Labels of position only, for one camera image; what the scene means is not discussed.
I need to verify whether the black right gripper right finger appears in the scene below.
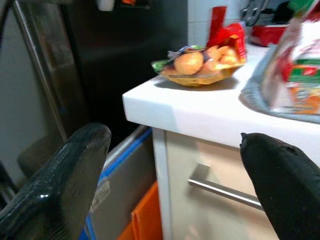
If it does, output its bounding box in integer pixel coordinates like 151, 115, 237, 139
239, 132, 320, 240

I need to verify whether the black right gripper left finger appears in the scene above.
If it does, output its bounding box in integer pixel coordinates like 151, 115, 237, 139
0, 122, 112, 240

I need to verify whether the dark steel fridge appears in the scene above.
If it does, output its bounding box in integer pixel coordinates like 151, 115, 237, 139
0, 0, 189, 192

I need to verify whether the white fridge magnet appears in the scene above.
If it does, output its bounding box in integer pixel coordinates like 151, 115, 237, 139
97, 0, 115, 12

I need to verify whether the orange fridge magnet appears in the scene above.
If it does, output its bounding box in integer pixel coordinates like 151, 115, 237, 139
119, 0, 151, 10

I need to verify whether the grey board with blue edge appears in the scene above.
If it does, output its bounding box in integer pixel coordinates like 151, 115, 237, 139
79, 125, 159, 240

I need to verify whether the orange board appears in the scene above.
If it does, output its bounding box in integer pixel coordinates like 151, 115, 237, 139
116, 180, 164, 240

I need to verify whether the grey woven mat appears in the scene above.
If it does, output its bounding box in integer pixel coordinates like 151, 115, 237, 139
239, 43, 320, 125

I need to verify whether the white counter with drawers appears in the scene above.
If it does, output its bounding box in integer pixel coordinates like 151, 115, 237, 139
121, 43, 320, 240

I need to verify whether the white red green food bag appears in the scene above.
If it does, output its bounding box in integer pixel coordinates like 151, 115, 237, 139
259, 0, 320, 116

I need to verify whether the yellow woven bowl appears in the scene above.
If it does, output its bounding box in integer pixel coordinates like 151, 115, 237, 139
159, 62, 245, 88

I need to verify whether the red container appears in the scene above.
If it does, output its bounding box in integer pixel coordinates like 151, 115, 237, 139
249, 23, 289, 48

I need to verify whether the red snack packet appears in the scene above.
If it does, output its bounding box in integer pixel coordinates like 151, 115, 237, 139
205, 5, 248, 64

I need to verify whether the black kitchen appliance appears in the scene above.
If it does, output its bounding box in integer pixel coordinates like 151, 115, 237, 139
240, 0, 291, 27

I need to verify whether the steel drawer handle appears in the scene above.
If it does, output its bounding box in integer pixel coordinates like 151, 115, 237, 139
187, 164, 265, 211

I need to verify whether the steel fridge door handle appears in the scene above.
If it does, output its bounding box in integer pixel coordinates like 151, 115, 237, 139
10, 0, 70, 145

